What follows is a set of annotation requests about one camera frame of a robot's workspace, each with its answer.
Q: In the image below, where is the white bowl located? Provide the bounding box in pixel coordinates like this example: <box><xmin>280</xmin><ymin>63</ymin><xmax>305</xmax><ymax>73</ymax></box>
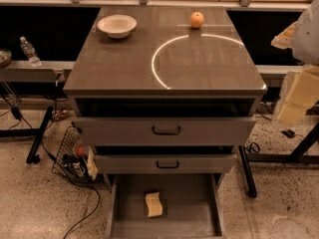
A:
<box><xmin>97</xmin><ymin>15</ymin><xmax>137</xmax><ymax>39</ymax></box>

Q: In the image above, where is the wire basket with items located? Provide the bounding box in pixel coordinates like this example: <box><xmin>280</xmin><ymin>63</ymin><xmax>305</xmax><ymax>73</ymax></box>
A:
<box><xmin>52</xmin><ymin>126</ymin><xmax>96</xmax><ymax>183</ymax></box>

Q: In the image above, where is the black power adapter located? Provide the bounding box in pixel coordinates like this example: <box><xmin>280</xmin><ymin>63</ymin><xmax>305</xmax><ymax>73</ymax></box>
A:
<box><xmin>281</xmin><ymin>129</ymin><xmax>295</xmax><ymax>138</ymax></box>

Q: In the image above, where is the clear plastic water bottle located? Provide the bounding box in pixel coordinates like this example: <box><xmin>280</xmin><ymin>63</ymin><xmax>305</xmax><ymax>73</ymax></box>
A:
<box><xmin>20</xmin><ymin>36</ymin><xmax>42</xmax><ymax>67</ymax></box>

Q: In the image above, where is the black floor cable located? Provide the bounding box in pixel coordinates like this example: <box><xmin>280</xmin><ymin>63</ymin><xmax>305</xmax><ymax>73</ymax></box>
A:
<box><xmin>39</xmin><ymin>139</ymin><xmax>102</xmax><ymax>239</ymax></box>

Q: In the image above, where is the grey drawer cabinet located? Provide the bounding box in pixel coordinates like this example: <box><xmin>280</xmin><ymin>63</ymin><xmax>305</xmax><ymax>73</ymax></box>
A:
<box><xmin>63</xmin><ymin>5</ymin><xmax>268</xmax><ymax>199</ymax></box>

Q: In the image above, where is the black table leg left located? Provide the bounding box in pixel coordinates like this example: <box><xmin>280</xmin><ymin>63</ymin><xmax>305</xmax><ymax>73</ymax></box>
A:
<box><xmin>26</xmin><ymin>107</ymin><xmax>53</xmax><ymax>164</ymax></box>

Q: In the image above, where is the yellow sponge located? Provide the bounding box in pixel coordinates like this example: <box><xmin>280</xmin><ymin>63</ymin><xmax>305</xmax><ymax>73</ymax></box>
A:
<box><xmin>145</xmin><ymin>192</ymin><xmax>162</xmax><ymax>218</ymax></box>

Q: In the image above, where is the black cabinet leg right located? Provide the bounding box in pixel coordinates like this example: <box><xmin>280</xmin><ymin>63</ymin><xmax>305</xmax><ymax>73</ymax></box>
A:
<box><xmin>238</xmin><ymin>145</ymin><xmax>257</xmax><ymax>198</ymax></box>

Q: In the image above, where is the dark bowl at left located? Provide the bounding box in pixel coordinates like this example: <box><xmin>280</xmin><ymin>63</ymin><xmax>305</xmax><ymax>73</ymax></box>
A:
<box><xmin>0</xmin><ymin>49</ymin><xmax>12</xmax><ymax>68</ymax></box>

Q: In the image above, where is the bottom open grey drawer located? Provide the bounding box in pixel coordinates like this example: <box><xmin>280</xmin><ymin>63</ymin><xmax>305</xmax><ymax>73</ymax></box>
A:
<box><xmin>106</xmin><ymin>174</ymin><xmax>225</xmax><ymax>239</ymax></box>

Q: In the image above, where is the top grey drawer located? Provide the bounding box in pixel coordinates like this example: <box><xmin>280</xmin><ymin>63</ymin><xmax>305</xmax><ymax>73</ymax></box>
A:
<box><xmin>74</xmin><ymin>118</ymin><xmax>255</xmax><ymax>146</ymax></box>

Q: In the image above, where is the middle grey drawer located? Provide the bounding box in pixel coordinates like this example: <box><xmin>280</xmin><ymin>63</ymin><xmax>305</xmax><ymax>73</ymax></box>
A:
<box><xmin>95</xmin><ymin>154</ymin><xmax>236</xmax><ymax>174</ymax></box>

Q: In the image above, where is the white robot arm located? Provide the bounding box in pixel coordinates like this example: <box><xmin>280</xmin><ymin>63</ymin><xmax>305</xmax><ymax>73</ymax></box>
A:
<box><xmin>271</xmin><ymin>0</ymin><xmax>319</xmax><ymax>128</ymax></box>

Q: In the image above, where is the orange fruit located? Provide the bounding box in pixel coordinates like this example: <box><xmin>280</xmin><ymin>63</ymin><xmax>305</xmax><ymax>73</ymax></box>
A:
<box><xmin>189</xmin><ymin>12</ymin><xmax>204</xmax><ymax>29</ymax></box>

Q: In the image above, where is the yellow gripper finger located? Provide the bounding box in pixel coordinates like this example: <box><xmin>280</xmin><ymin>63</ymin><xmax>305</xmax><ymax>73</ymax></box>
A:
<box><xmin>276</xmin><ymin>66</ymin><xmax>319</xmax><ymax>126</ymax></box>
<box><xmin>271</xmin><ymin>22</ymin><xmax>297</xmax><ymax>49</ymax></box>

